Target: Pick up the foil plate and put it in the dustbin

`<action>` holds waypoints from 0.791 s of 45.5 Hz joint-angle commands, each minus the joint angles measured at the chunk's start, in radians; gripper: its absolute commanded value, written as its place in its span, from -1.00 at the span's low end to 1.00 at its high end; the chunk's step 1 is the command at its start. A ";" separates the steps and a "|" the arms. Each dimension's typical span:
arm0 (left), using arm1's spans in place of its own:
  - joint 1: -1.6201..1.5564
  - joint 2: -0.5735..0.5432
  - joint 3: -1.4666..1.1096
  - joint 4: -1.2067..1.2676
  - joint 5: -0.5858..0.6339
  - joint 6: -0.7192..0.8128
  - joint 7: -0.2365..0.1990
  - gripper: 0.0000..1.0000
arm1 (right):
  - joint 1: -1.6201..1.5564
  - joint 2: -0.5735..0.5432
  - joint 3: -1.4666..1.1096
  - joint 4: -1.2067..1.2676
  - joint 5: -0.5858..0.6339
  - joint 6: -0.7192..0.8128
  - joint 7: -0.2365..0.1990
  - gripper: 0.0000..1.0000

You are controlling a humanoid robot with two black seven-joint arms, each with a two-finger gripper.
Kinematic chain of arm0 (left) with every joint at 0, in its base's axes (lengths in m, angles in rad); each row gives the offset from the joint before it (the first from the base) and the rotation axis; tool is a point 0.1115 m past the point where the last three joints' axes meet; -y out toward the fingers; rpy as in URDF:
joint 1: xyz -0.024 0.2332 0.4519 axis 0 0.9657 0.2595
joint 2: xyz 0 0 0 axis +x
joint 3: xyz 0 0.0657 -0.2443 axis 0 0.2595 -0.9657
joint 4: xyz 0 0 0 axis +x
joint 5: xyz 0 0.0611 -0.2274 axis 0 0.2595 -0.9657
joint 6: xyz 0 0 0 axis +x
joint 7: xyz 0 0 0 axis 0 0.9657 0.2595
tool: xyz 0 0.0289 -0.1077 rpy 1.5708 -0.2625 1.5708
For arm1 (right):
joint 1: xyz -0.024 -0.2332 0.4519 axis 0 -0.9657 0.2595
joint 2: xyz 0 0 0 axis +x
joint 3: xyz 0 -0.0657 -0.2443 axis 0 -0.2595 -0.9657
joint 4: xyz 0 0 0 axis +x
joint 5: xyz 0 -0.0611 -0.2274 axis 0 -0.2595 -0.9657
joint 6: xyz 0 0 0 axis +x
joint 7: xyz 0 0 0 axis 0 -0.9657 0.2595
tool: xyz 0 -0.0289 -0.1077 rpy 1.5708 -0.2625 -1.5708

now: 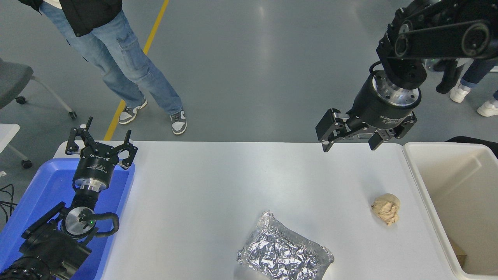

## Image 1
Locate black cables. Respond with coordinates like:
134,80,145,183
0,184,17,223

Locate blue plastic tray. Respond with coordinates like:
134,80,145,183
0,157,136,280

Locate crumpled tan paper ball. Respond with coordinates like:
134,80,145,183
370,193,401,226

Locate person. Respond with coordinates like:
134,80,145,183
426,58,498,117

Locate large pale plastic bin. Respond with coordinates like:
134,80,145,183
402,142,498,280

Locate dark object behind bin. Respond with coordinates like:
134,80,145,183
445,136,498,158

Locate brown cardboard piece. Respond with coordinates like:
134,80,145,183
447,237,467,268

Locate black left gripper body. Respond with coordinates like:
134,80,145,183
74,141,122,184

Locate silver foil tray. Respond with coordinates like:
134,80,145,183
237,211,335,280

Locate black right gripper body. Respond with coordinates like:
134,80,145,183
345,76,417,133

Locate grey office chair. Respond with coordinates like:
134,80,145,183
0,58,77,119

